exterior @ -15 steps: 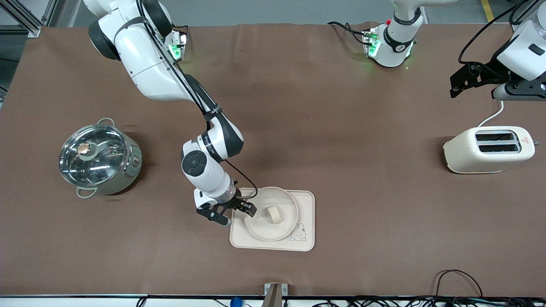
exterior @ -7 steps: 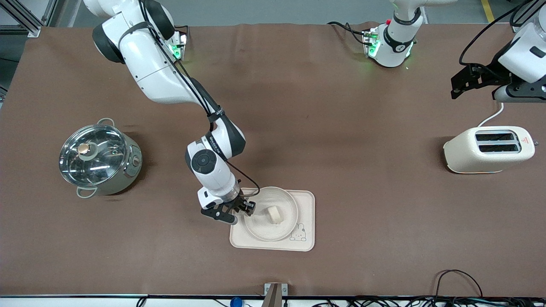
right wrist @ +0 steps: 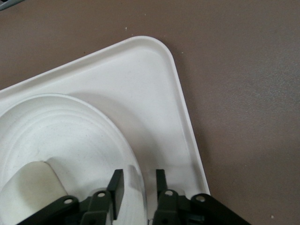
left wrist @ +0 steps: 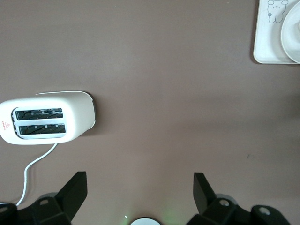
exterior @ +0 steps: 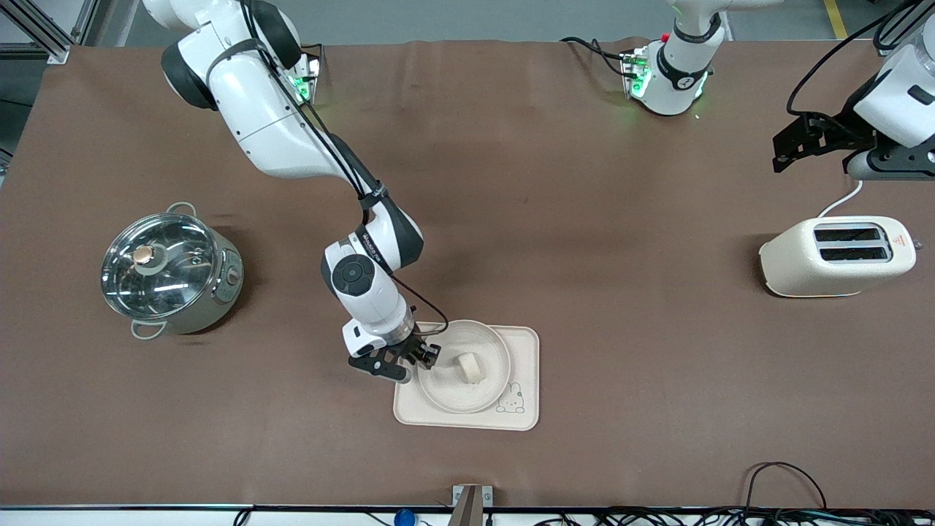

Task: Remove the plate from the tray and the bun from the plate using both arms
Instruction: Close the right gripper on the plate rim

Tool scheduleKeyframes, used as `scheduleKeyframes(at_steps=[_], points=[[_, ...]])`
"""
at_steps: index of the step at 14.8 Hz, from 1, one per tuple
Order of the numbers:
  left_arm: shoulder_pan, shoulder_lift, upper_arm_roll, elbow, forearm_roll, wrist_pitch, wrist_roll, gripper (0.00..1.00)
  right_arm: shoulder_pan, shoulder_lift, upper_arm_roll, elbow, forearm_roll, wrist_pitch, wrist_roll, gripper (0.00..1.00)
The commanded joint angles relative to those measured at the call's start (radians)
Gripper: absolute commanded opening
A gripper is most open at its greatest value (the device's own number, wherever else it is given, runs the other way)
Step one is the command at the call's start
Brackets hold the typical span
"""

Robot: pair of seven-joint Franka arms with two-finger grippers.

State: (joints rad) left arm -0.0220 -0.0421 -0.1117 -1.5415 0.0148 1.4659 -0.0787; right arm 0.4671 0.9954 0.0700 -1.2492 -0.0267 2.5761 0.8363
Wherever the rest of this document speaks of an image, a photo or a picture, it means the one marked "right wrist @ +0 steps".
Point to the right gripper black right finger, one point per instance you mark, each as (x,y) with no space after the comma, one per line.
(168,206)

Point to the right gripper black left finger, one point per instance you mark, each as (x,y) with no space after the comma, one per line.
(98,206)

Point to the white steamed bun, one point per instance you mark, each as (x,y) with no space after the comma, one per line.
(32,185)

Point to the cream round plate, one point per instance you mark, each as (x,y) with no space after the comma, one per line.
(70,131)

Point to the cream tray with rabbit print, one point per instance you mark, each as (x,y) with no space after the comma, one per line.
(140,82)

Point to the brown table cover mat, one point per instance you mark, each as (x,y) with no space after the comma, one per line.
(246,82)

